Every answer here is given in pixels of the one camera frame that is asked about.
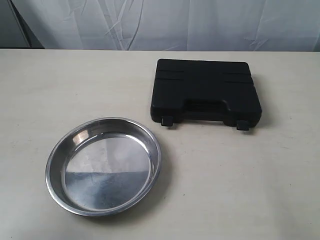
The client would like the black plastic tool case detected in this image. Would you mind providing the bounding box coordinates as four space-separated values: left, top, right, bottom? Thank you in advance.
150 58 262 131

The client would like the round stainless steel tray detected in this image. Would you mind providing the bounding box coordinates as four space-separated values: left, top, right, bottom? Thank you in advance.
45 117 162 217

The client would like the white backdrop curtain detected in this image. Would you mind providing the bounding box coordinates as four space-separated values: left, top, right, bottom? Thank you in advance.
0 0 320 52

